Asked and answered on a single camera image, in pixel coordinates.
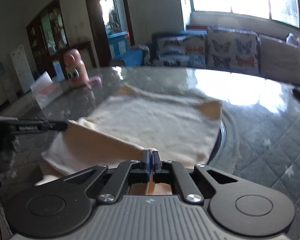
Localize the blue plastic storage box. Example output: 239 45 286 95
107 31 130 58

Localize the blue sofa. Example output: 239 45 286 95
112 24 300 88

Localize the dark wooden door frame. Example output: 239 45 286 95
82 0 136 68

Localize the pink bottle strap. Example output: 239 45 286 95
88 77 102 88

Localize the plain beige cushion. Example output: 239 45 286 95
259 34 300 86

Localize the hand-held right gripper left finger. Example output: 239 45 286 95
62 150 152 204

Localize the white pink tissue box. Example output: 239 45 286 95
30 71 63 110

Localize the tall butterfly print cushion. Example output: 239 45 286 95
206 27 261 72

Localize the round metal table insert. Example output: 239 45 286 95
207 119 241 166

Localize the wide butterfly print cushion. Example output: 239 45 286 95
156 34 207 68

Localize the person's left hand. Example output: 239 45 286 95
0 132 20 181

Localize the cream sweatshirt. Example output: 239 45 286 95
40 85 223 196

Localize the pink cartoon water bottle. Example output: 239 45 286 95
64 49 89 88

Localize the grey cloth on sofa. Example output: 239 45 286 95
137 44 151 65

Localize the white black plush toy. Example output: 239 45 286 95
286 32 300 47

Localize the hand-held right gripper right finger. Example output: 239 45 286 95
152 150 240 204

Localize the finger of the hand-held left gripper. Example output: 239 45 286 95
14 119 68 132

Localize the dark wooden display cabinet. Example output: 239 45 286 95
26 0 68 67

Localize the white refrigerator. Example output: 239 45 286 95
10 45 36 96

